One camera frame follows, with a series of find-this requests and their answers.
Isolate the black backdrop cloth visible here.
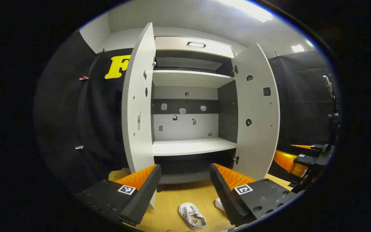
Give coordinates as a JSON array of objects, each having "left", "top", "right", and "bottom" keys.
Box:
[
  {"left": 268, "top": 50, "right": 338, "bottom": 181},
  {"left": 34, "top": 31, "right": 134, "bottom": 194}
]

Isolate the white shoe cabinet door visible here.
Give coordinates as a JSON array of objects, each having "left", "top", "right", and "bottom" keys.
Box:
[
  {"left": 231, "top": 43, "right": 281, "bottom": 181},
  {"left": 121, "top": 22, "right": 157, "bottom": 209}
]

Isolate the white canvas shoe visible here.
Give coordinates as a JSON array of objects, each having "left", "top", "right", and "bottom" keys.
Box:
[
  {"left": 214, "top": 197, "right": 227, "bottom": 213},
  {"left": 178, "top": 202, "right": 207, "bottom": 230}
]

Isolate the white shoe cabinet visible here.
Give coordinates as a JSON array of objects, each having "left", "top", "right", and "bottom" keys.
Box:
[{"left": 152, "top": 36, "right": 239, "bottom": 193}]

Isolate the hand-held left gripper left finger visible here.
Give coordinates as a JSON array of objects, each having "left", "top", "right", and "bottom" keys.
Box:
[{"left": 76, "top": 164, "right": 162, "bottom": 227}]

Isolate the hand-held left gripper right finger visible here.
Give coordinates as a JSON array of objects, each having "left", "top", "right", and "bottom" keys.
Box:
[{"left": 209, "top": 163, "right": 299, "bottom": 227}]

